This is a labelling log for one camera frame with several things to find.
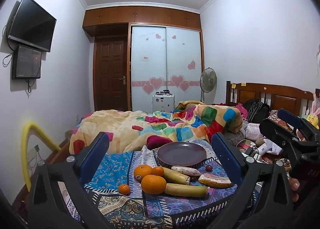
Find yellow plush chick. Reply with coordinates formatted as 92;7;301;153
305;114;320;130

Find small black wall monitor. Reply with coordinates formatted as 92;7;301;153
12;45;42;80

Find yellow foam tube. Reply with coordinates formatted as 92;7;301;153
21;122;62;192

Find wooden bed side rail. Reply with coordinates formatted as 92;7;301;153
47;140;74;166

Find yellow banana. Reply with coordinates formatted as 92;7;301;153
165;183;209;197
160;167;192;185

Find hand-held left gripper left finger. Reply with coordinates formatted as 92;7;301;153
27;132;118;229

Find grey patterned pillow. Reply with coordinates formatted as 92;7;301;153
225;131;247;146

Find wooden bed headboard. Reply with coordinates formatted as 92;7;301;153
226;81;314;117

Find large orange with sticker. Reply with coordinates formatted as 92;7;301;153
134;164;153;182

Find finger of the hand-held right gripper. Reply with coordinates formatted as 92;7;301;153
259;118;304;154
277;108;320;142

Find person's right hand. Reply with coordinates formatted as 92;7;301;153
289;177;300;203

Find white power strip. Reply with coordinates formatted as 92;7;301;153
246;147;267;164

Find black wall television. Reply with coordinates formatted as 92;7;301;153
7;0;57;53

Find patterned blue purple cloth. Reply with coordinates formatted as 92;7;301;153
57;140;258;229

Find wooden overhead cabinet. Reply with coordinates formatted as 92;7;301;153
82;6;202;37

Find brown round plate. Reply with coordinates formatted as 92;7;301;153
157;142;207;169

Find standing electric fan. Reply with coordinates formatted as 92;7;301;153
199;68;217;103

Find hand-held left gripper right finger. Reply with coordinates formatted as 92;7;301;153
211;132;295;229

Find brown wooden door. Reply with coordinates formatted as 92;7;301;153
94;36;129;112

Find wall socket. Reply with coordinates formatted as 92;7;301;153
27;145;40;157

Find looped black cable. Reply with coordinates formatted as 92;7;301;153
2;53;14;67

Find black bag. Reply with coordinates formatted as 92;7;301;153
246;101;270;123

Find frosted sliding wardrobe door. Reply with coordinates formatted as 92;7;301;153
165;27;202;103
131;26;167;114

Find colourful patchwork blanket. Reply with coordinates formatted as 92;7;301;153
69;101;243;156

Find pink white patterned pillow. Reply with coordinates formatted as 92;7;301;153
245;123;263;141

